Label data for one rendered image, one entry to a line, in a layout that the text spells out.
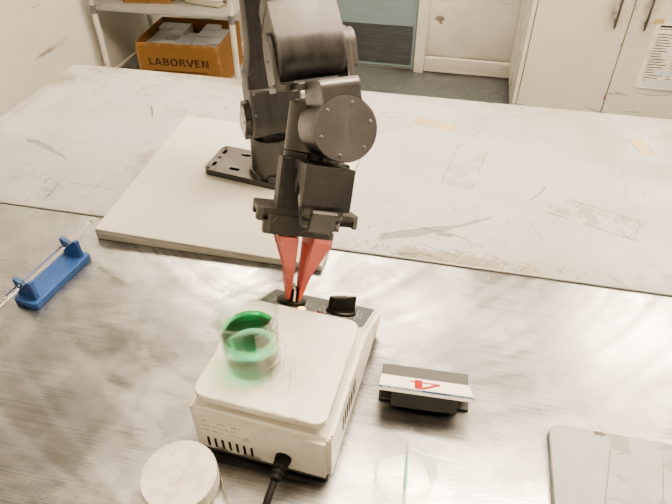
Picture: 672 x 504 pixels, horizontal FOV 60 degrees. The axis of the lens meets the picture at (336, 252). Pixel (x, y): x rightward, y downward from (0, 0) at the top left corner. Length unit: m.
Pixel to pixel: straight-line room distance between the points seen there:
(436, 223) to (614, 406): 0.33
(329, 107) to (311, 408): 0.25
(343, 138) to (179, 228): 0.36
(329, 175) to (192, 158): 0.47
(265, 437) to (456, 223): 0.44
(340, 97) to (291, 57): 0.08
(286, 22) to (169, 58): 2.29
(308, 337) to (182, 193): 0.39
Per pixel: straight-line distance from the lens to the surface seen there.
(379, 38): 3.54
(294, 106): 0.58
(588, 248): 0.84
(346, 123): 0.51
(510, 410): 0.63
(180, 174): 0.91
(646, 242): 0.89
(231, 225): 0.80
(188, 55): 2.81
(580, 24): 2.91
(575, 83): 3.01
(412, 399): 0.59
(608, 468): 0.61
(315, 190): 0.50
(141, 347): 0.69
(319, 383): 0.51
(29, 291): 0.77
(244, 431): 0.53
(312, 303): 0.64
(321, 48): 0.57
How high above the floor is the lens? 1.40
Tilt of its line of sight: 40 degrees down
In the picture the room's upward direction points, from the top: straight up
